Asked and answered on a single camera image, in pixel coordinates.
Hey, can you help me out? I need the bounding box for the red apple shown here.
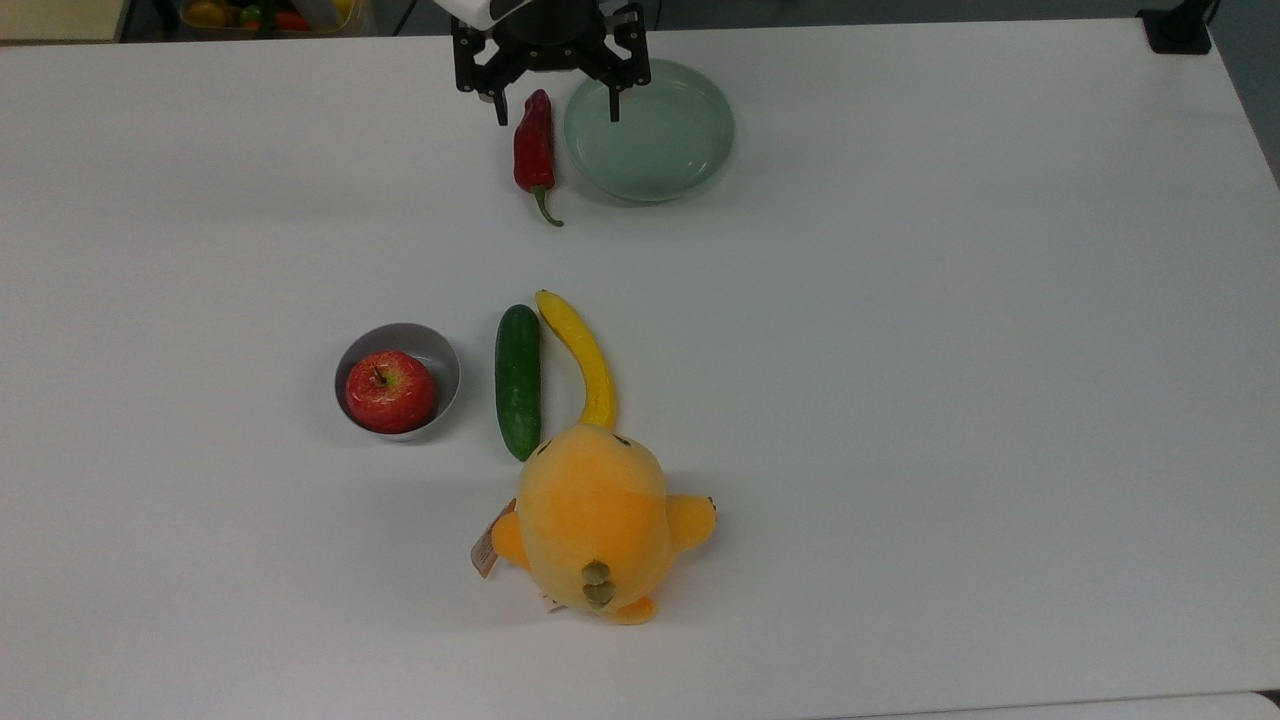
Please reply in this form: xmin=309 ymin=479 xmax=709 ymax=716
xmin=345 ymin=350 xmax=438 ymax=435

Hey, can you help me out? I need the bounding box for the pale green plate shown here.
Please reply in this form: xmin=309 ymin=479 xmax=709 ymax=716
xmin=563 ymin=58 xmax=737 ymax=205

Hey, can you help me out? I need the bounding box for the green cucumber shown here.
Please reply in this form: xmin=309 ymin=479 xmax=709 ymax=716
xmin=495 ymin=304 xmax=543 ymax=463

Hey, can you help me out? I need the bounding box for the red chili pepper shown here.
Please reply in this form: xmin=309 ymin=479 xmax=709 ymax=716
xmin=513 ymin=89 xmax=565 ymax=228

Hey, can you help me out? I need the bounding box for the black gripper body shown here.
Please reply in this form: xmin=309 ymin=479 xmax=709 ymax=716
xmin=452 ymin=0 xmax=652 ymax=101

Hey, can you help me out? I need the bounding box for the basket of toy fruit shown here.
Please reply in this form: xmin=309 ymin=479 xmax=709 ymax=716
xmin=180 ymin=0 xmax=371 ymax=39

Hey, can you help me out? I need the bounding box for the small grey bowl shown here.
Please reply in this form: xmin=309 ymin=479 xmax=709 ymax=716
xmin=333 ymin=322 xmax=462 ymax=443

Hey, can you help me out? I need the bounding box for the yellow banana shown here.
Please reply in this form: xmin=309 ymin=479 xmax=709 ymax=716
xmin=535 ymin=289 xmax=618 ymax=431

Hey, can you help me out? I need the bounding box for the beige wooden board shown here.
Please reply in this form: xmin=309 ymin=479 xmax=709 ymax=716
xmin=0 ymin=0 xmax=131 ymax=43

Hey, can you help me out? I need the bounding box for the black table clamp mount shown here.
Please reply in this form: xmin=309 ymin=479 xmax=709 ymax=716
xmin=1137 ymin=0 xmax=1219 ymax=56

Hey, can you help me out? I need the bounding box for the orange plush toy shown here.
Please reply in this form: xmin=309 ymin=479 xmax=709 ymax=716
xmin=470 ymin=423 xmax=719 ymax=627

